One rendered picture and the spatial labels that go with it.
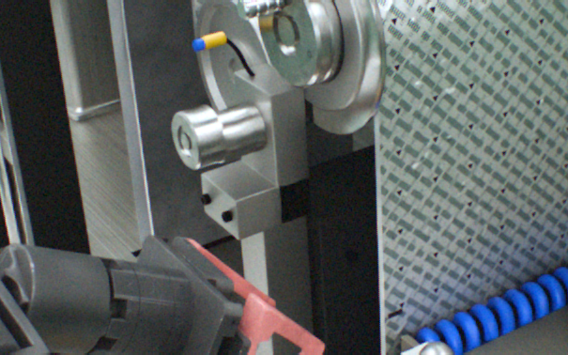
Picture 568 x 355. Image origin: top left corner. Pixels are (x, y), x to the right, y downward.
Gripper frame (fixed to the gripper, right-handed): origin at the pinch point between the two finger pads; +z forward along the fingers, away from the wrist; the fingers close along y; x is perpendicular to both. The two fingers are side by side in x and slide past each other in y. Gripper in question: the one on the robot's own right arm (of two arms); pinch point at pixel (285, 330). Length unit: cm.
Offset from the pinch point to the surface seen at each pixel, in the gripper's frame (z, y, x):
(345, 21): -3.0, -2.1, 19.7
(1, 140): -2.6, -43.4, -3.5
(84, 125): 21, -73, -8
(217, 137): -4.8, -7.9, 9.5
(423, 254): 9.1, -0.2, 6.7
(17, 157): -5.3, -33.6, -1.9
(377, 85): -1.1, 0.7, 16.8
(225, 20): 0.5, -19.9, 15.6
